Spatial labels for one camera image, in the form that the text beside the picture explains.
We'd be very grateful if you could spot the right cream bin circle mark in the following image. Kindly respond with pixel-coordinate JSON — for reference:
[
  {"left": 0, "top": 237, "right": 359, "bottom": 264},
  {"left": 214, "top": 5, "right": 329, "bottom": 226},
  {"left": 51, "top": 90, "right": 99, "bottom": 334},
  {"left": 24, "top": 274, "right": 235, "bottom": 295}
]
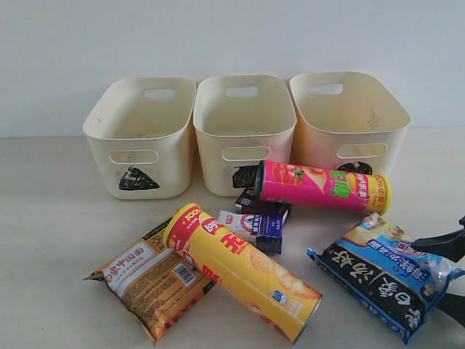
[{"left": 289, "top": 71, "right": 411, "bottom": 176}]

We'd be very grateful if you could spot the pink chips can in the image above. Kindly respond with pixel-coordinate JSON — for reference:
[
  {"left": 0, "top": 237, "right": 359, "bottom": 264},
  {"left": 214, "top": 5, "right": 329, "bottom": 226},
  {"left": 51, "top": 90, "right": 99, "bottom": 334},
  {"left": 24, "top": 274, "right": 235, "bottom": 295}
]
[{"left": 255, "top": 160, "right": 392, "bottom": 215}]

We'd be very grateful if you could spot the blue black noodle packet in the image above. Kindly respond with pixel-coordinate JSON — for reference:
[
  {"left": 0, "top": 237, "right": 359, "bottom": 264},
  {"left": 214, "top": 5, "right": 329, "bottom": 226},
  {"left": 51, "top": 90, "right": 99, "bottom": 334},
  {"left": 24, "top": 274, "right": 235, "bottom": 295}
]
[{"left": 307, "top": 213, "right": 464, "bottom": 343}]

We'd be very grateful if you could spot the middle cream bin square mark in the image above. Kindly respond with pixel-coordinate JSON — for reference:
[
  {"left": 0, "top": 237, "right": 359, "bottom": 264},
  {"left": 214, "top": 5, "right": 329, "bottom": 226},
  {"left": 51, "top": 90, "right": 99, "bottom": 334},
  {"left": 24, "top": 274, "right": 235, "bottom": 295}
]
[{"left": 193, "top": 75, "right": 296, "bottom": 196}]

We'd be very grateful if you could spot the orange noodle packet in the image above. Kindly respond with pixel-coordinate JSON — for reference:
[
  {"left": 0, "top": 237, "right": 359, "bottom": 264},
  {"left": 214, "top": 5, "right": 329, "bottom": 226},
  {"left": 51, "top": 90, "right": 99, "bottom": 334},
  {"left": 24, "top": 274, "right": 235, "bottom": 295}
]
[{"left": 86, "top": 217, "right": 215, "bottom": 344}]

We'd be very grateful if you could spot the left cream bin triangle mark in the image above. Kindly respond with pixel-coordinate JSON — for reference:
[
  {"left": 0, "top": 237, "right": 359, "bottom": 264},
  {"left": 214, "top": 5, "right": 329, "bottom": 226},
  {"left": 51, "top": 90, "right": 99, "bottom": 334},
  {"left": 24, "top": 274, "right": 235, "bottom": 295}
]
[{"left": 83, "top": 77, "right": 196, "bottom": 200}]

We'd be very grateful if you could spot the purple drink carton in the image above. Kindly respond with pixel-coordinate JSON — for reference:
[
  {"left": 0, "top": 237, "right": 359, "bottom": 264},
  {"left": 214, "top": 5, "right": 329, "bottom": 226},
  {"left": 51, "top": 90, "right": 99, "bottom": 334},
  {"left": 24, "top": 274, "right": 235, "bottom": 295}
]
[{"left": 234, "top": 188, "right": 291, "bottom": 217}]

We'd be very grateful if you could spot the white blue milk carton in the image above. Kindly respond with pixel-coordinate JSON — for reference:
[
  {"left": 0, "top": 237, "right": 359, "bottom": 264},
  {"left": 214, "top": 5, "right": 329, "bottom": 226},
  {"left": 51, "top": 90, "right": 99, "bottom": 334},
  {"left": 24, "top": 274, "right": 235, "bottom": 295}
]
[{"left": 218, "top": 210, "right": 288, "bottom": 254}]

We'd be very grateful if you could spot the yellow chips can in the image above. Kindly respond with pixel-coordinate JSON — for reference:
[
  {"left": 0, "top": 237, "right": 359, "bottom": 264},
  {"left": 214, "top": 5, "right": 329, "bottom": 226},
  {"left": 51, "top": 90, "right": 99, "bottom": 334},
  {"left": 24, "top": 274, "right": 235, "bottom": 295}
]
[{"left": 163, "top": 203, "right": 322, "bottom": 343}]

